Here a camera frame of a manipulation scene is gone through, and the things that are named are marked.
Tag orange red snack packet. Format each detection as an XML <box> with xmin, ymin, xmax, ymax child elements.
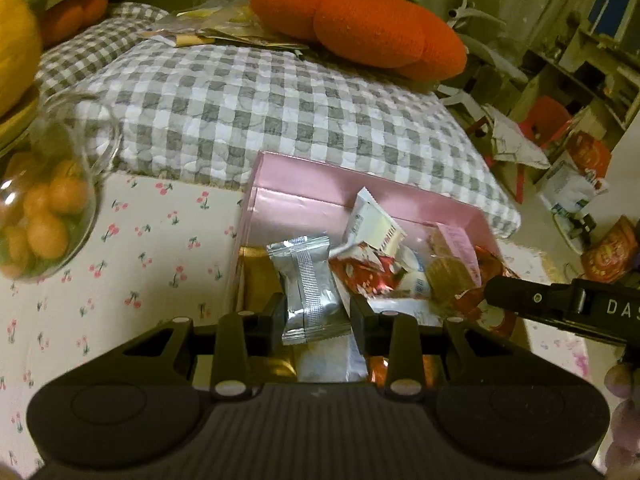
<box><xmin>364</xmin><ymin>297</ymin><xmax>458</xmax><ymax>389</ymax></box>

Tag gold foil snack bar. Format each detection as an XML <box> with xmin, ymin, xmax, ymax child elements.
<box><xmin>234</xmin><ymin>246</ymin><xmax>297</xmax><ymax>388</ymax></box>

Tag white silver snack packet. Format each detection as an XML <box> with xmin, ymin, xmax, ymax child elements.
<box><xmin>266</xmin><ymin>234</ymin><xmax>350</xmax><ymax>346</ymax></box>

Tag clear wafer biscuit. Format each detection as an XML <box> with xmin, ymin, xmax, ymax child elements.
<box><xmin>425</xmin><ymin>257</ymin><xmax>478</xmax><ymax>304</ymax></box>

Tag small white snack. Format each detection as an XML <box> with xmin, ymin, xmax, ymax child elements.
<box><xmin>329</xmin><ymin>188</ymin><xmax>407</xmax><ymax>258</ymax></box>

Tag red gift bag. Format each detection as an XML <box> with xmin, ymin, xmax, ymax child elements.
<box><xmin>580</xmin><ymin>216</ymin><xmax>639</xmax><ymax>284</ymax></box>

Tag white blue snack packet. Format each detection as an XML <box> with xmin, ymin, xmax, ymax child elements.
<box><xmin>394</xmin><ymin>245</ymin><xmax>432</xmax><ymax>299</ymax></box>

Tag cherry print cloth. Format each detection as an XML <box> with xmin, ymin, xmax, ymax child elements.
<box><xmin>0</xmin><ymin>169</ymin><xmax>597</xmax><ymax>480</ymax></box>

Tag silver box with pink interior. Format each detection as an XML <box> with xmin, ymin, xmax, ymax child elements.
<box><xmin>228</xmin><ymin>153</ymin><xmax>512</xmax><ymax>307</ymax></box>

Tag red plastic stool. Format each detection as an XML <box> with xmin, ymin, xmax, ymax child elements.
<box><xmin>514</xmin><ymin>95</ymin><xmax>574</xmax><ymax>204</ymax></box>

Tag grey white checkered cushion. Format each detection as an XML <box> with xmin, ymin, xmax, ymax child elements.
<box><xmin>37</xmin><ymin>3</ymin><xmax>522</xmax><ymax>237</ymax></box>

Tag glass jar with kumquats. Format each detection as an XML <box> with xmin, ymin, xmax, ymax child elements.
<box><xmin>1</xmin><ymin>93</ymin><xmax>122</xmax><ymax>281</ymax></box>

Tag red orange plush pillow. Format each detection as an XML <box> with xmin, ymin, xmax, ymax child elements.
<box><xmin>250</xmin><ymin>0</ymin><xmax>468</xmax><ymax>82</ymax></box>

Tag small red plush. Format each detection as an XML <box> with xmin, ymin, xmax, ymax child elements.
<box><xmin>40</xmin><ymin>0</ymin><xmax>108</xmax><ymax>49</ymax></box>

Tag large orange fruit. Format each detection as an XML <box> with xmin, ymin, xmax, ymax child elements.
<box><xmin>0</xmin><ymin>0</ymin><xmax>42</xmax><ymax>116</ymax></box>

